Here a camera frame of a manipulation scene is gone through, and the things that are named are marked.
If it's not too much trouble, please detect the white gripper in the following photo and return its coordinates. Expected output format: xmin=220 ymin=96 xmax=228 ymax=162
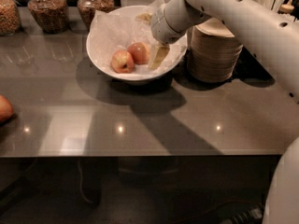
xmin=135 ymin=5 xmax=184 ymax=70

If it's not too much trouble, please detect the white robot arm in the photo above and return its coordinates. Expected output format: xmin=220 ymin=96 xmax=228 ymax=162
xmin=150 ymin=0 xmax=299 ymax=224

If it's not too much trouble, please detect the right apple in bowl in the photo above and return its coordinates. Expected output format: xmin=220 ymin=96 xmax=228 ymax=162
xmin=127 ymin=42 xmax=150 ymax=64

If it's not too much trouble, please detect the apple in bowl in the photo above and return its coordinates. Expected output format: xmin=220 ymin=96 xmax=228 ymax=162
xmin=127 ymin=42 xmax=150 ymax=64
xmin=110 ymin=49 xmax=135 ymax=73

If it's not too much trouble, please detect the white ceramic bowl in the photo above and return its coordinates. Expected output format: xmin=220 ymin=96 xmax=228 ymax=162
xmin=85 ymin=5 xmax=188 ymax=83

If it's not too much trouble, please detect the left apple in bowl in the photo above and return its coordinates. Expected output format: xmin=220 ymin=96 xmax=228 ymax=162
xmin=110 ymin=49 xmax=135 ymax=73

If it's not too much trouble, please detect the apple at left edge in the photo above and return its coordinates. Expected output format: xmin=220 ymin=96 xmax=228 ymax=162
xmin=0 ymin=95 xmax=14 ymax=123

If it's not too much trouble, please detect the white tissue paper liner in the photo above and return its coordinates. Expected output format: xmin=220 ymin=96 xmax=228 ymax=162
xmin=89 ymin=0 xmax=187 ymax=77

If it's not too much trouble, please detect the front stack of paper bowls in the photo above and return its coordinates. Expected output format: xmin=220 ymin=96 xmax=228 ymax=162
xmin=187 ymin=18 xmax=243 ymax=83

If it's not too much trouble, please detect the right glass cereal jar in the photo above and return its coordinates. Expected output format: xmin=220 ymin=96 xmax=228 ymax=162
xmin=77 ymin=0 xmax=115 ymax=29

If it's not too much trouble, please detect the glass cereal jar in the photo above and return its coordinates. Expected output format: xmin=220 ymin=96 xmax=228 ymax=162
xmin=77 ymin=0 xmax=115 ymax=29
xmin=0 ymin=0 xmax=21 ymax=35
xmin=27 ymin=0 xmax=69 ymax=34

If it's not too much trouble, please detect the black cutlery holder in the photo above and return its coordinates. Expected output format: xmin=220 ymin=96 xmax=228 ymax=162
xmin=232 ymin=48 xmax=275 ymax=88

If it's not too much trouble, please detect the middle glass cereal jar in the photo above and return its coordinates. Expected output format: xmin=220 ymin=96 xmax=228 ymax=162
xmin=27 ymin=0 xmax=69 ymax=34

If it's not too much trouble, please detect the left glass cereal jar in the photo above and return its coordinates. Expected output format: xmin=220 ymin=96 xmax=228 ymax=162
xmin=0 ymin=0 xmax=21 ymax=35

